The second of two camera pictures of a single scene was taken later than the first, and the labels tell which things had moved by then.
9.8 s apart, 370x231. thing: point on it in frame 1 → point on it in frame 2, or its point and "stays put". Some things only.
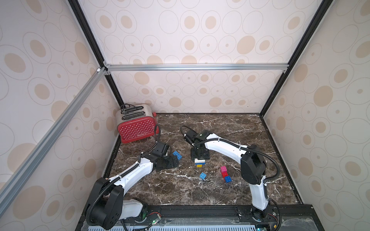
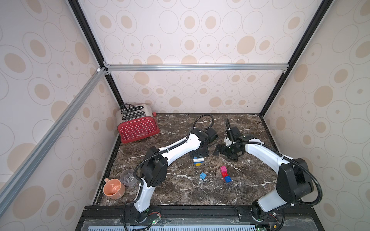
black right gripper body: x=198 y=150 → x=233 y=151
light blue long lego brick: x=203 y=175 stays put
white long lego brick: x=196 y=160 stays put
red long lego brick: x=224 y=173 stays put
